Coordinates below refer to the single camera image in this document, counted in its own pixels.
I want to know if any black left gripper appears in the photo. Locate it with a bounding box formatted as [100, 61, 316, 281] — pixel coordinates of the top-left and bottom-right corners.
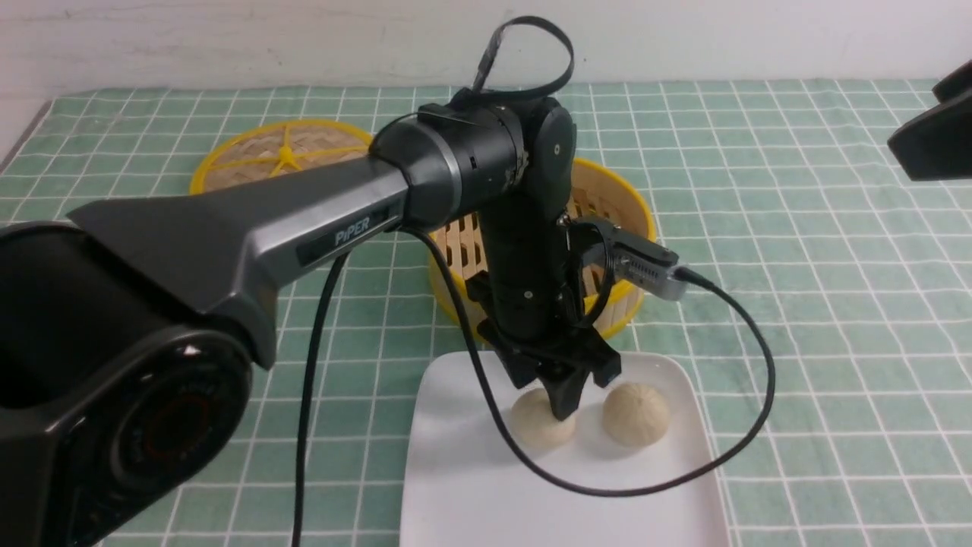
[466, 213, 621, 422]

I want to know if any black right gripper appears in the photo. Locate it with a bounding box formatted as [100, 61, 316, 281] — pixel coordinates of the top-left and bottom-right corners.
[886, 60, 971, 182]

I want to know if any white steamed bun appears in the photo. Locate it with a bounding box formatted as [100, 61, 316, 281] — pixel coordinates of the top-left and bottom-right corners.
[510, 387, 577, 451]
[601, 382, 671, 449]

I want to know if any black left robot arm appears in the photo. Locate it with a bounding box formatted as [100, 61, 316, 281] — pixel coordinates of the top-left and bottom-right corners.
[2, 90, 620, 546]

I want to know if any white square plate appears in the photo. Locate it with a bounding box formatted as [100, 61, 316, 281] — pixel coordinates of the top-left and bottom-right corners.
[399, 351, 731, 546]

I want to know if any green checkered tablecloth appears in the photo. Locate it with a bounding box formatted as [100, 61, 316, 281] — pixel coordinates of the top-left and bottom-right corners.
[1, 79, 971, 546]

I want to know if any yellow bamboo steamer basket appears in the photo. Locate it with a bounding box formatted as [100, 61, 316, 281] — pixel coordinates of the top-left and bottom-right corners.
[431, 158, 656, 339]

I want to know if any yellow bamboo steamer lid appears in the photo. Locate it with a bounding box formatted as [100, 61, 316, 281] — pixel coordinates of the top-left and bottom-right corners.
[190, 120, 372, 196]

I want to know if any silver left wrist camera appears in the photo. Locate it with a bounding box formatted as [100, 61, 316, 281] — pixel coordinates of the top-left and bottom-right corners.
[572, 216, 687, 302]

